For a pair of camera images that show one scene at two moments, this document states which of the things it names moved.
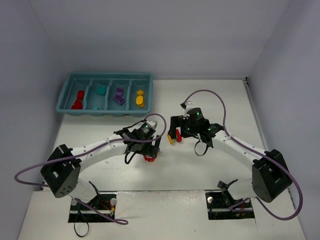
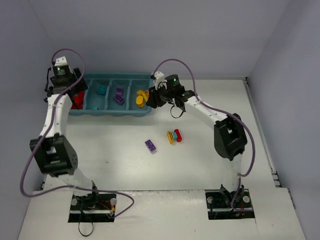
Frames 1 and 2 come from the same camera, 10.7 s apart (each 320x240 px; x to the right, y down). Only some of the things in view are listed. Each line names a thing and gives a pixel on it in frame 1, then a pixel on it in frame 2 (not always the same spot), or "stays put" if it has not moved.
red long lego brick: (178, 136) stays put
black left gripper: (152, 151) → (78, 85)
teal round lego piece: (101, 90) stays put
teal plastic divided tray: (107, 94) stays put
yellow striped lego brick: (171, 141) stays put
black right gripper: (175, 123) → (153, 97)
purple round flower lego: (118, 98) stays put
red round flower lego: (149, 158) → (78, 101)
